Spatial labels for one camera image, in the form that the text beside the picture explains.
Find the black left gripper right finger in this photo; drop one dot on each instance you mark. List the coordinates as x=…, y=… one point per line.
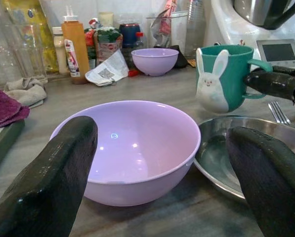
x=270, y=182

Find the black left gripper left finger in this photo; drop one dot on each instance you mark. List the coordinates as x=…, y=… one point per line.
x=43, y=185

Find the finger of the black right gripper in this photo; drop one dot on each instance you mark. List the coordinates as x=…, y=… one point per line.
x=273, y=82
x=291, y=70

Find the teal mug white bunny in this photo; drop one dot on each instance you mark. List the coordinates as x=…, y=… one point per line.
x=233, y=81

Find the silver fork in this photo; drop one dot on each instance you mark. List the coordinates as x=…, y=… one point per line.
x=279, y=113

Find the pale green tray dark rim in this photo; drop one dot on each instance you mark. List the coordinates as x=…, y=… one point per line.
x=1, y=145

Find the stainless steel bowl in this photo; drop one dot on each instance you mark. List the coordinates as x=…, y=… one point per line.
x=211, y=158

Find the white kitchen machine with screen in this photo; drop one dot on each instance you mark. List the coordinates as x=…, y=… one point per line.
x=226, y=29

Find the small yellow packet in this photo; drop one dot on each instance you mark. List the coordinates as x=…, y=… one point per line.
x=191, y=63

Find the purple towel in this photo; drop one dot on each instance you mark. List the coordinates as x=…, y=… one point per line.
x=4, y=108

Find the grey cloth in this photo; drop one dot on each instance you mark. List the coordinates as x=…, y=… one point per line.
x=26, y=91

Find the black rounded object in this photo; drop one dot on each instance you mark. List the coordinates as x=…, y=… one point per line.
x=180, y=58

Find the tall clear plastic container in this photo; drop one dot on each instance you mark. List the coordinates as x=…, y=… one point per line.
x=191, y=32

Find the lilac plastic bowl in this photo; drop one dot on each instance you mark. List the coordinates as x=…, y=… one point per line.
x=154, y=61
x=147, y=148

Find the pink foil packet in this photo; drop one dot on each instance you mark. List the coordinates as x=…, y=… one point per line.
x=165, y=22

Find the white paper packet QR code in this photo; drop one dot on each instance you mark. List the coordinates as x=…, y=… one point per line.
x=107, y=70

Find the white squeeze bottle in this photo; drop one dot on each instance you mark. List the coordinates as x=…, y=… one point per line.
x=59, y=54

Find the clear drinking glass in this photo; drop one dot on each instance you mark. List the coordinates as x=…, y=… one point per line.
x=23, y=49

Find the orange sauce squeeze bottle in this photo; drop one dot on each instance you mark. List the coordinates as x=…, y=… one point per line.
x=74, y=49

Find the small clear bottle red cap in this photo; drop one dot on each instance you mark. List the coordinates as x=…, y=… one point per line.
x=139, y=40

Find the small red object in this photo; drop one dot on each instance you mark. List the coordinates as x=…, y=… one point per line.
x=133, y=73

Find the dark blue jar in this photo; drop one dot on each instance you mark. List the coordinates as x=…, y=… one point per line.
x=129, y=34

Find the large yellow plastic packet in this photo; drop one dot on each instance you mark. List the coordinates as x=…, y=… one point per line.
x=38, y=24

